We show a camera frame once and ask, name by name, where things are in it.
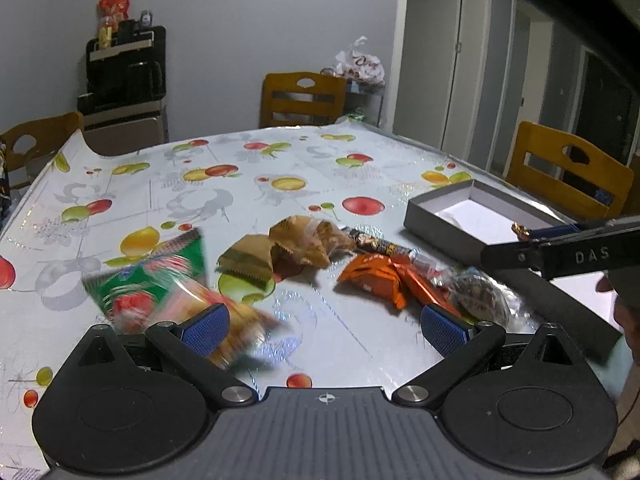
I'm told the dark grey box lid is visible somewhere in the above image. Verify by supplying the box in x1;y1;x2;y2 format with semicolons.
492;259;624;362

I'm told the clear round cookie packet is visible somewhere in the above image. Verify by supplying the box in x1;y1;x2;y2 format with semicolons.
440;266;512;332

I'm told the metal rack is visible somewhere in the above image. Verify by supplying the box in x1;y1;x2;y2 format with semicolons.
344;84;387;130

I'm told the person's right hand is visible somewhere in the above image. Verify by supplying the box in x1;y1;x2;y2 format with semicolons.
596;271;640;366

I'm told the white plastic bag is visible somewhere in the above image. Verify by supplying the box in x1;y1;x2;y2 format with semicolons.
333;36;387;87

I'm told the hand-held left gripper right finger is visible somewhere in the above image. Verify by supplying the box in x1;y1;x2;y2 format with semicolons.
391;304;573;406

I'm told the black cabinet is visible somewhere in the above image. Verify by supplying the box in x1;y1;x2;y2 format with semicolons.
76;24;169;157

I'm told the brown olive pastry packet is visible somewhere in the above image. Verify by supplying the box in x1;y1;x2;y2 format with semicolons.
216;233;277;287

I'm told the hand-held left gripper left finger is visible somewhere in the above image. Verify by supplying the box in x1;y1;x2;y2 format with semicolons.
67;304;259;406

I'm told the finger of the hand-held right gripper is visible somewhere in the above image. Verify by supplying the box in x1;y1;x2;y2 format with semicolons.
529;215;640;242

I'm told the orange snack packet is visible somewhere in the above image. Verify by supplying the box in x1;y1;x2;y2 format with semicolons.
336;253;409;311

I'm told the wooden chair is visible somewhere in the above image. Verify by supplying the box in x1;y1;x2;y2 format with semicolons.
0;111;86;192
504;120;636;222
258;72;348;130

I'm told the dark door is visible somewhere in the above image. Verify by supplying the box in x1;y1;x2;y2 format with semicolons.
581;51;635;162

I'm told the dark striped candy bar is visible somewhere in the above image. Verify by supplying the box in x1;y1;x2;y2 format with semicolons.
342;226;437;267

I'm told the white door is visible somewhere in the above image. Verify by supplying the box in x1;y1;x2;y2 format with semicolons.
441;0;495;152

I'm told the red snack bag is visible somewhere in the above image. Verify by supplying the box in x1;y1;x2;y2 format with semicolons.
97;0;132;24

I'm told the grey cardboard box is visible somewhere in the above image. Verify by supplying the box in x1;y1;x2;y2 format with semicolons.
403;178;581;262

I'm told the fruit-print plastic tablecloth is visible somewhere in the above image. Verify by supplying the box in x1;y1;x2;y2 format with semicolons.
0;119;640;476

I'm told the green snack packet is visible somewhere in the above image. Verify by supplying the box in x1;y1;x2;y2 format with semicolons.
82;227;283;367

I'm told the brown clear-window pastry packet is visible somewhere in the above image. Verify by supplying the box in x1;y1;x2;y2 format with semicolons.
269;215;357;269

